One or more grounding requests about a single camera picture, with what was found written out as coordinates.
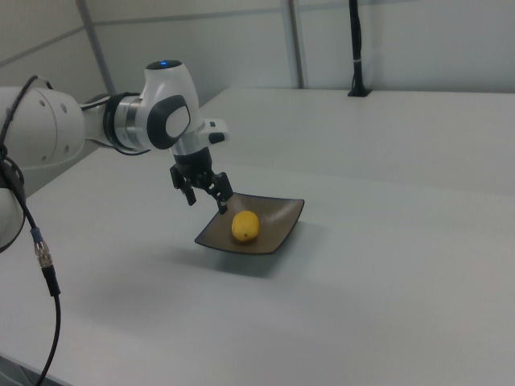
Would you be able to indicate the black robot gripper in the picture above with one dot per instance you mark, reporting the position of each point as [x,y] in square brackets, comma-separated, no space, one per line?
[194,161]

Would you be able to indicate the yellow lemon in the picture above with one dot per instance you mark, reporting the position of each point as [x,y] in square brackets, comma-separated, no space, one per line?
[245,227]

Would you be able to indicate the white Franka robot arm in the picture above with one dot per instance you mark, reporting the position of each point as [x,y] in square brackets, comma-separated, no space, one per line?
[44,124]

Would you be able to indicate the square brown ceramic plate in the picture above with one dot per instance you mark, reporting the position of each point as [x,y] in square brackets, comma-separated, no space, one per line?
[279,225]

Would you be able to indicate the black clamp-mounted pole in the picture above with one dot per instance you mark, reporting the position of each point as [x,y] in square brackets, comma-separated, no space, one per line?
[356,48]

